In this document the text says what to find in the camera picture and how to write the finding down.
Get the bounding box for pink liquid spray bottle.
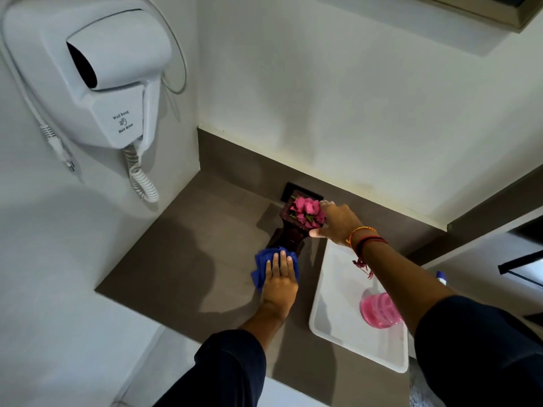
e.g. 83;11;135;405
360;271;447;330

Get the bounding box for mirror cabinet frame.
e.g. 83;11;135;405
403;0;543;33

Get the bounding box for white power cable with plug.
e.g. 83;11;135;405
0;36;76;172

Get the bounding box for white coiled cord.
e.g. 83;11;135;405
123;140;160;204

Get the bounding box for white wall hair dryer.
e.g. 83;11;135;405
1;0;174;150

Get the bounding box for blue cleaning cloth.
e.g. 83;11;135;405
251;247;300;289

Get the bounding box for person's right forearm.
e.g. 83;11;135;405
360;238;458;335

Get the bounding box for red thread bracelet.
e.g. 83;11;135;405
352;235;389;279

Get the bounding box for dark navy sleeve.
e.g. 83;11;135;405
153;329;267;407
413;295;543;407

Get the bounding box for thin white cable loop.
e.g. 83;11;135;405
140;0;188;95

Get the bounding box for person's right hand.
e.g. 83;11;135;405
309;200;365;247

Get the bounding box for pink flowers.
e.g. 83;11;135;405
290;196;326;230

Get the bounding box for black metal bar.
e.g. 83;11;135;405
498;250;543;289

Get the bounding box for dark navy right sleeve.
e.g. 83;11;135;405
413;295;543;407

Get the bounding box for dark navy left sleeve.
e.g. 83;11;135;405
153;329;267;407

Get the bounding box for person's left forearm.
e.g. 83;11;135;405
239;302;290;353

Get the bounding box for black wall socket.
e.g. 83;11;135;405
281;182;324;204

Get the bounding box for white plastic tray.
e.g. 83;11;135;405
309;239;409;373

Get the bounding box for person's left hand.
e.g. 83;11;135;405
261;250;299;320

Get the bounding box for dark wooden vase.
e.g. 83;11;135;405
266;190;326;257

